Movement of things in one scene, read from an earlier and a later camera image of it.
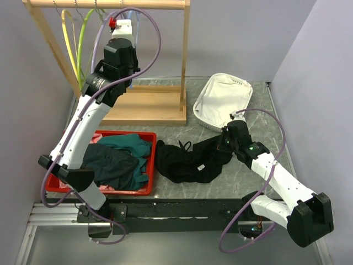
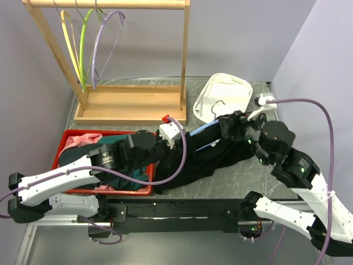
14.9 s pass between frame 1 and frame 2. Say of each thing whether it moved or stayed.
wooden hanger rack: stayed
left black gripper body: moved
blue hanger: moved
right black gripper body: moved
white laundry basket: stayed
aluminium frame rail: stayed
